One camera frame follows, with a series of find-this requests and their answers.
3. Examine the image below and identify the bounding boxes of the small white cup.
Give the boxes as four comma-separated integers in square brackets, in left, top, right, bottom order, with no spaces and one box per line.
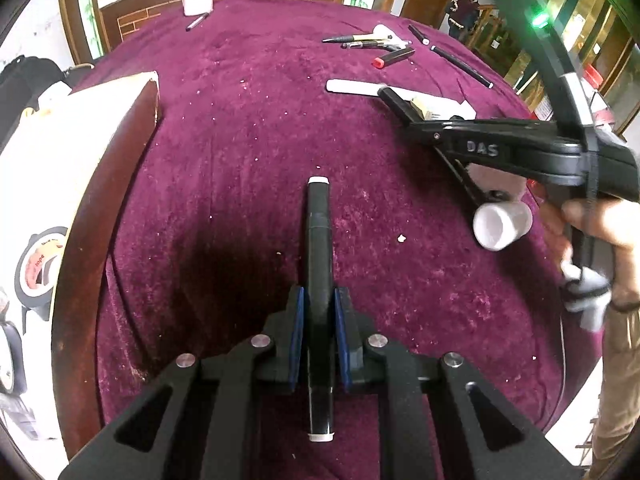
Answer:
[472,201,533,252]

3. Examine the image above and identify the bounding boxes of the long black pencil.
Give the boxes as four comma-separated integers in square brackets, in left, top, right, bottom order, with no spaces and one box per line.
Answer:
[430,45,495,88]

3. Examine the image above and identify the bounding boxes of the person's right hand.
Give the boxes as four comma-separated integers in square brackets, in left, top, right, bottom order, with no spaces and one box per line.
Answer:
[531,184,640,311]

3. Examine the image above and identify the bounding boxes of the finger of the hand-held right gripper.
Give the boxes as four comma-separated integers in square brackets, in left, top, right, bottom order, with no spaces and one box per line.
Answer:
[436,144,512,210]
[377,86,451,146]

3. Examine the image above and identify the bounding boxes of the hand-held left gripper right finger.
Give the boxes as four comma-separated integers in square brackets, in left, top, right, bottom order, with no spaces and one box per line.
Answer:
[334,287,583,480]

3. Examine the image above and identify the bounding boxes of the black and yellow pen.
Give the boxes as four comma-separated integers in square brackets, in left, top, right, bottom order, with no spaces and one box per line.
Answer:
[321,32,391,44]

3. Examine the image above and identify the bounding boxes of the black tape roll red core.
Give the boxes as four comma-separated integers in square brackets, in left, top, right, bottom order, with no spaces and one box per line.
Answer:
[14,227,68,321]

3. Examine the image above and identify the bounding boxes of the black marker pen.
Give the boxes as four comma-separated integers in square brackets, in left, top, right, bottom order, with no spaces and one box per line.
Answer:
[306,176,335,443]

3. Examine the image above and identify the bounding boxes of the red-brown box with white inside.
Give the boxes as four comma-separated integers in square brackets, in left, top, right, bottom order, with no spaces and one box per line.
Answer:
[0,71,162,461]

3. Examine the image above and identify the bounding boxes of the black marker with red cap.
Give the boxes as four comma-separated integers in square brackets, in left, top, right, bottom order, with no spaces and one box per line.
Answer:
[371,46,416,68]

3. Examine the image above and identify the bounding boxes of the small white open carton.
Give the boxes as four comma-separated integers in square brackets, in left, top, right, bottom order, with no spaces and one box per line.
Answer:
[410,97,478,121]

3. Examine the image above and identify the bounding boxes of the clear barrel pen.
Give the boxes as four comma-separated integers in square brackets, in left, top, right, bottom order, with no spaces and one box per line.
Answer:
[341,40,413,50]

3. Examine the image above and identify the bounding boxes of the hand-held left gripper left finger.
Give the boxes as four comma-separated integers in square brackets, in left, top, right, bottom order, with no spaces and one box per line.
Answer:
[59,285,307,480]

